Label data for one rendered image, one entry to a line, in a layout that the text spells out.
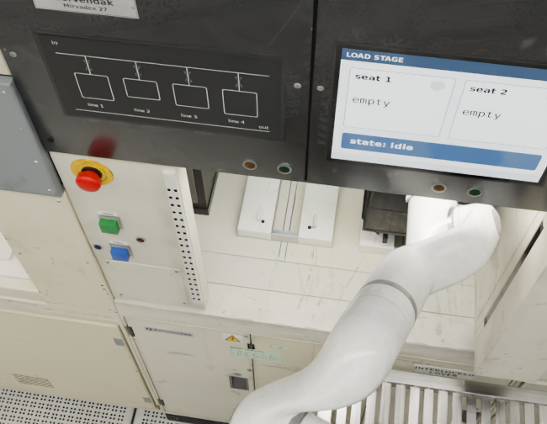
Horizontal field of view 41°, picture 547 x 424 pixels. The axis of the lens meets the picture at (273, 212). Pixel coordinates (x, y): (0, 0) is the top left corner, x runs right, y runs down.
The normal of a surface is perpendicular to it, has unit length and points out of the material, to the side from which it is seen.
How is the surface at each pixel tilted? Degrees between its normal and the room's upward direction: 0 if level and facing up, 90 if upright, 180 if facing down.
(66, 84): 90
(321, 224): 0
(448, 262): 44
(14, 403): 0
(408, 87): 90
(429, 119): 90
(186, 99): 90
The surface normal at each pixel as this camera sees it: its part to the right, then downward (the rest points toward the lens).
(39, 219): -0.15, 0.84
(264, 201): 0.00, -0.53
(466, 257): 0.34, 0.14
